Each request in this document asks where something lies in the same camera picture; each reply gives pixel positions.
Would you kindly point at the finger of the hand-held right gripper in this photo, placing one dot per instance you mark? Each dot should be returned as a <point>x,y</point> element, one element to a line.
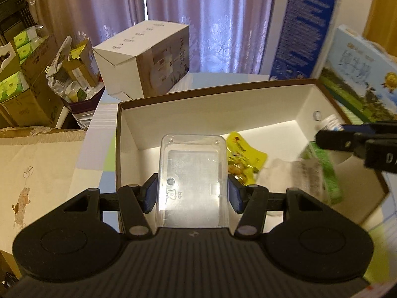
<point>338,141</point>
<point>356,128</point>

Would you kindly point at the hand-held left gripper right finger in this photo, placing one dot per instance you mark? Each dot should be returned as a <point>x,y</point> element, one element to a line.
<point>235,192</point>

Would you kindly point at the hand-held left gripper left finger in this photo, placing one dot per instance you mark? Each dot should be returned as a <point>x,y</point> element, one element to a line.
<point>150,192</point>

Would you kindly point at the small green box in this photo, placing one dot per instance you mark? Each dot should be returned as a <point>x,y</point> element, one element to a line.
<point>328,173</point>

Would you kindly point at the clear plastic case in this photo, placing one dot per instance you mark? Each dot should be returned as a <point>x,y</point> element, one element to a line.
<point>192,173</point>

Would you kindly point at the yellow snack packet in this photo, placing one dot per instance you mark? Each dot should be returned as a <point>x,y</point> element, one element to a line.
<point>245,152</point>

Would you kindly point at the light blue milk carton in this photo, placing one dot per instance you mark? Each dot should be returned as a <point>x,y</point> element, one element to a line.
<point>356,68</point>

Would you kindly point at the beige embroidered cloth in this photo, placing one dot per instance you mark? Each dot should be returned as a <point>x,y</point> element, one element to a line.
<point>46,167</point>

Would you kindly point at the purple bin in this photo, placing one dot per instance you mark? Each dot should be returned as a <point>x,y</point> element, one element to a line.
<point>83,105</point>

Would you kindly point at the tall dark blue milk carton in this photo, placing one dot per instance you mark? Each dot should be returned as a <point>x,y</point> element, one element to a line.
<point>304,31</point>

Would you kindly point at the small brown cardboard box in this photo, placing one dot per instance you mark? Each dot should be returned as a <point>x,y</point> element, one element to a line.
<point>83,68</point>

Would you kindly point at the crumpled plastic bag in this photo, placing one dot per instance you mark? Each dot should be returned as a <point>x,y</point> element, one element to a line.
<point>59,80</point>

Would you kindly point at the large brown cardboard box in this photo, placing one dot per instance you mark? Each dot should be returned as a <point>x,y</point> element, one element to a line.
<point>37,99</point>

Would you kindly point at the white cardboard box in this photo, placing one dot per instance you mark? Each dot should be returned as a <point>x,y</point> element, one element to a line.
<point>124,46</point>

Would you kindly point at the purple curtain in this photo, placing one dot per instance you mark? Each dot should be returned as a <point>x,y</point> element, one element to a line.
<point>217,21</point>

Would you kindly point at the stack of green tissue packs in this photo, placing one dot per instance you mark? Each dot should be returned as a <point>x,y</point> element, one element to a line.
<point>24,38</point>

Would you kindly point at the white carved panel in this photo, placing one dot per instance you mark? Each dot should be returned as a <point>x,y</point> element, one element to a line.
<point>5,54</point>

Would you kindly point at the black rack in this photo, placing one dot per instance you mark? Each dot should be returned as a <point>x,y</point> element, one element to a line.
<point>12,9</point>

